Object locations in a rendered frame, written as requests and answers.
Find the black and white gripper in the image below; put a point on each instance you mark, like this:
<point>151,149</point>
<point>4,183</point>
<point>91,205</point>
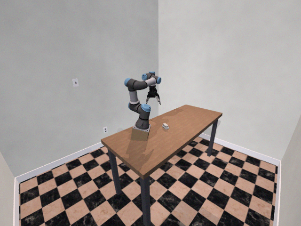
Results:
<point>152,93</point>

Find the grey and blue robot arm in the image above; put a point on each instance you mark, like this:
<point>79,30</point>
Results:
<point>134,104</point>

